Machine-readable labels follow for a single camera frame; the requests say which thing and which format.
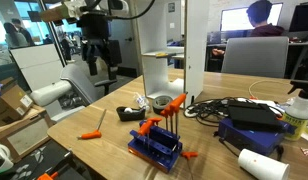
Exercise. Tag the black flat electronics box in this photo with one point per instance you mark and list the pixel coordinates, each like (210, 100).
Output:
(252, 115)

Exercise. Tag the white rounded plastic cover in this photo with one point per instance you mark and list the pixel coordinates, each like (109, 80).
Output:
(49, 93)

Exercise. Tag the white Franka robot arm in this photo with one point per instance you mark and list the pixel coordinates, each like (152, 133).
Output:
(118, 4)

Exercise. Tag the grey duct tape roll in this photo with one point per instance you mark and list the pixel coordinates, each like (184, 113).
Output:
(162, 103)

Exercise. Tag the white mug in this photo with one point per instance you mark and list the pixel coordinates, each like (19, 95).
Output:
(1, 158)

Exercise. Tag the wooden side table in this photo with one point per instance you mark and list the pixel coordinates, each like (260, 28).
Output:
(24, 133)

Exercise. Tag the seated long haired person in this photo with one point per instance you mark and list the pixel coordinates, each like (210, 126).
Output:
(14, 36)

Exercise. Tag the dark computer monitor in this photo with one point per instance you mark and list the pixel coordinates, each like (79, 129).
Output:
(302, 16)

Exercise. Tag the black tape dispenser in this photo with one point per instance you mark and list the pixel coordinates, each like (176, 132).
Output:
(130, 115)

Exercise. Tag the grey office chair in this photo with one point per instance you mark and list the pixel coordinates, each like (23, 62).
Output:
(255, 56)

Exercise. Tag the grey door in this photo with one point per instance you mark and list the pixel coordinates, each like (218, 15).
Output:
(125, 46)

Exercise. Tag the white paper roll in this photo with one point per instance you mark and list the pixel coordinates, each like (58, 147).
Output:
(262, 165)

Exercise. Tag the white partition panel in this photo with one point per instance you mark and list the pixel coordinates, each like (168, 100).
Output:
(37, 66)

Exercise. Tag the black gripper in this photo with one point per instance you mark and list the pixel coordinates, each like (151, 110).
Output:
(94, 26)

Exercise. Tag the blue electronics box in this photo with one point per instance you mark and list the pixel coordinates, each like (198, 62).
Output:
(250, 136)

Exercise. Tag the brown cardboard box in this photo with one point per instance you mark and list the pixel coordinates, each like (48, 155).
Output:
(10, 101)

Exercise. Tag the white spray bottle black trigger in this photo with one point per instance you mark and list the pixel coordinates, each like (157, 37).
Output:
(299, 113)

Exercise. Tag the white wooden shelf unit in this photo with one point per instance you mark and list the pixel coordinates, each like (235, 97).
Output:
(195, 50)

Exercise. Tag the grey armchair with black armrest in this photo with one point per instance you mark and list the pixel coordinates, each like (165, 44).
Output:
(79, 83)

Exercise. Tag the small candy wrapper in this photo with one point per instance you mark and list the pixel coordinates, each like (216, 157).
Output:
(307, 152)

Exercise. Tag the blue hex key holder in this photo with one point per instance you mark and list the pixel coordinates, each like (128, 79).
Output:
(157, 146)

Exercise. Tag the person in maroon hoodie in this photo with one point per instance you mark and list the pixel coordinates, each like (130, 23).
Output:
(260, 20)

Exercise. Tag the person in dark jacket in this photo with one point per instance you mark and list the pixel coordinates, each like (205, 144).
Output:
(25, 33)

